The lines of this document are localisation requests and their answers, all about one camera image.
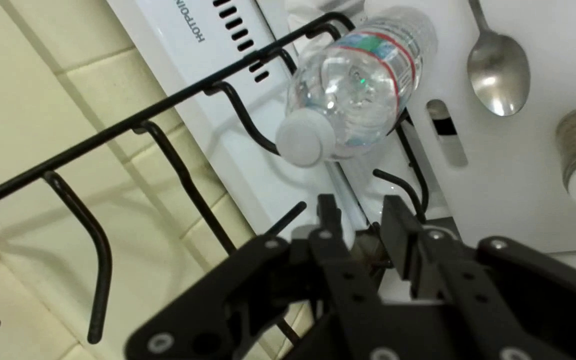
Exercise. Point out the white stove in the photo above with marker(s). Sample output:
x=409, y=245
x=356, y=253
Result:
x=508, y=175

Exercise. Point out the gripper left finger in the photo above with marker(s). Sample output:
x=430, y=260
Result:
x=248, y=270

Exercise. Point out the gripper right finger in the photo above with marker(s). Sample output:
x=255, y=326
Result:
x=528, y=290

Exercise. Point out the silver metal spoon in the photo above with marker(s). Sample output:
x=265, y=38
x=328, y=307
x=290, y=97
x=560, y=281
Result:
x=499, y=75

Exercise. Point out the clear plastic water bottle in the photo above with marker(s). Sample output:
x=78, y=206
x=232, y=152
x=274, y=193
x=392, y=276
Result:
x=353, y=95

